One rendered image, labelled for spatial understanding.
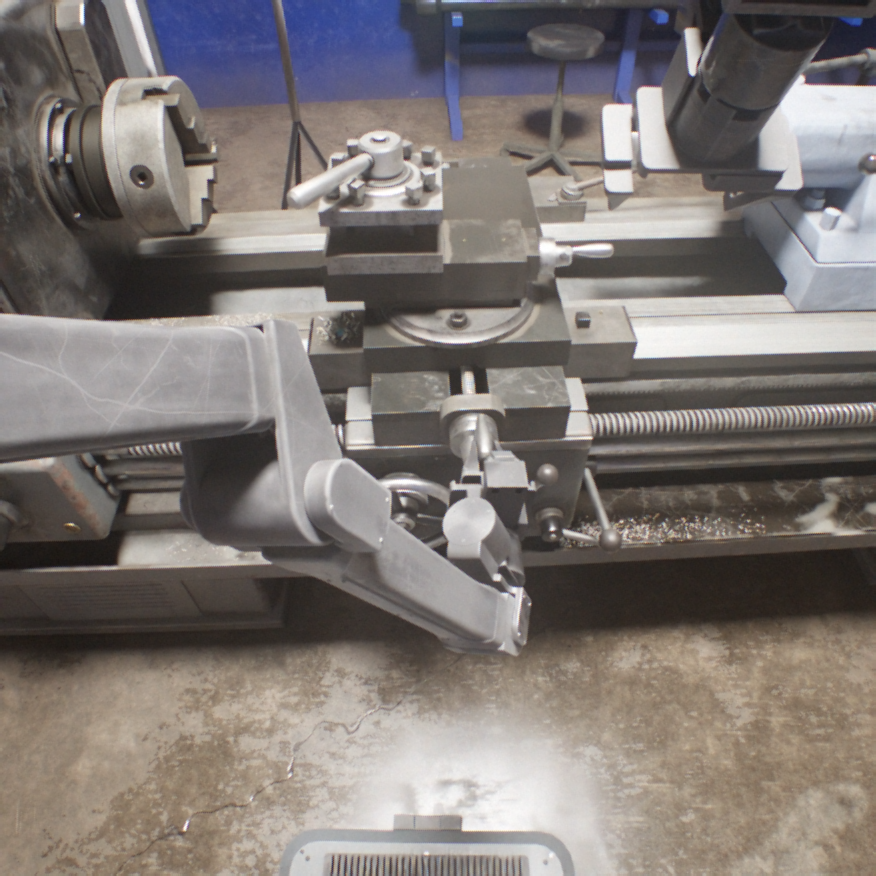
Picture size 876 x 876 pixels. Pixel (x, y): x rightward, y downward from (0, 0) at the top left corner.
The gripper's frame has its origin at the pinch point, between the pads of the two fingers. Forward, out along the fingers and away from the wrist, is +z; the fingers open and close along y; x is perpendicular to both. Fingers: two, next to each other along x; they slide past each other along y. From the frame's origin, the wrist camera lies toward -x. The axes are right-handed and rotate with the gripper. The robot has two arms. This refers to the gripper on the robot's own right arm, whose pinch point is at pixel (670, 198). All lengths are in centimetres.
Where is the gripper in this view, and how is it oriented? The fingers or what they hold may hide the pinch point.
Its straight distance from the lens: 59.8
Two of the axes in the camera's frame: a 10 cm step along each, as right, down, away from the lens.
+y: -10.0, 0.0, 0.2
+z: 0.2, 1.9, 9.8
